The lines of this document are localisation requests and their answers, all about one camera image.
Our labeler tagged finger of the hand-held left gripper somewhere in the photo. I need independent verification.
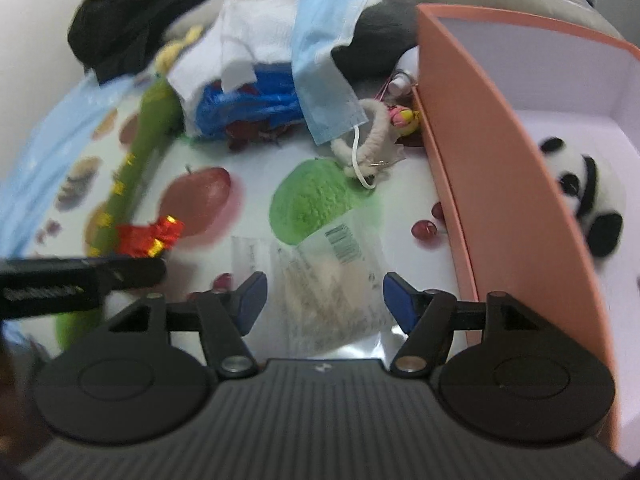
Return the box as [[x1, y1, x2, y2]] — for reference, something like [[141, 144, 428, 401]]
[[97, 257, 168, 294]]

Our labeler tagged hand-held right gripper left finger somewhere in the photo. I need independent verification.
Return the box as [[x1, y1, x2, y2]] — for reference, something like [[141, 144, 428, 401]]
[[106, 271, 269, 380]]

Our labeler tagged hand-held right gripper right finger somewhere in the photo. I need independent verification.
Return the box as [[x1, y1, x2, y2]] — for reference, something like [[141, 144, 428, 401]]
[[381, 271, 543, 379]]

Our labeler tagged red gold foil ornament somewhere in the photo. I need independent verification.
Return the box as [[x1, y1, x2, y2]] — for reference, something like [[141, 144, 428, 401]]
[[116, 216, 185, 260]]

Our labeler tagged clear plastic packet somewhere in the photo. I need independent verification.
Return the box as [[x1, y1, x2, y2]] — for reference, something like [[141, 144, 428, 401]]
[[231, 207, 393, 356]]

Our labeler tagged orange cardboard box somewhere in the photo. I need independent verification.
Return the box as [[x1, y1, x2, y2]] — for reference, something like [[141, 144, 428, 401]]
[[412, 3, 640, 467]]

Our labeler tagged cream fuzzy hair loop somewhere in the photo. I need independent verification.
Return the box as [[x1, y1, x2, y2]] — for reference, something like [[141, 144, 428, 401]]
[[331, 100, 402, 184]]

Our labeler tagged blue plastic packet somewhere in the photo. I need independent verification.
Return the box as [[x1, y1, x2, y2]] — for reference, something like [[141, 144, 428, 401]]
[[194, 62, 307, 152]]

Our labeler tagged blue face mask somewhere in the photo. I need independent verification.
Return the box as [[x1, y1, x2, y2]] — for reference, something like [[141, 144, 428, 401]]
[[291, 0, 377, 191]]

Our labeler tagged white towel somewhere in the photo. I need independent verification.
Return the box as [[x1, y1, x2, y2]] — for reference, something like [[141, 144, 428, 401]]
[[167, 0, 302, 136]]

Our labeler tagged fruit printed mat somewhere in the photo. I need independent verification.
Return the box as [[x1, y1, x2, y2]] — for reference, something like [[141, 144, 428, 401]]
[[0, 67, 466, 356]]

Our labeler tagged green plush toy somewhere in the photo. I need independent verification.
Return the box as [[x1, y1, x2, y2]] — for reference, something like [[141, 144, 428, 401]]
[[52, 77, 183, 353]]

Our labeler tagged pink yellow toy charm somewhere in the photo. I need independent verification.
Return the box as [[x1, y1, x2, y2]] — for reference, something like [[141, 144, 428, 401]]
[[386, 102, 424, 137]]

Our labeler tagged panda plush toy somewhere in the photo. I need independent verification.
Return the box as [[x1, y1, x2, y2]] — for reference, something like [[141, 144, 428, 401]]
[[537, 136, 629, 259]]

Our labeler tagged small white bottle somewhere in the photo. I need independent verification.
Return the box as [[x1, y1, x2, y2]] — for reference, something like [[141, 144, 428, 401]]
[[387, 47, 421, 97]]

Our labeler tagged black cloth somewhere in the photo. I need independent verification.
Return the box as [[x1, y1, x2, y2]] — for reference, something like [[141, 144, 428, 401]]
[[67, 0, 251, 86]]

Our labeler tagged grey penguin plush toy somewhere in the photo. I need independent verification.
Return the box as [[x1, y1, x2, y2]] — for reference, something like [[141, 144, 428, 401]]
[[154, 0, 422, 82]]

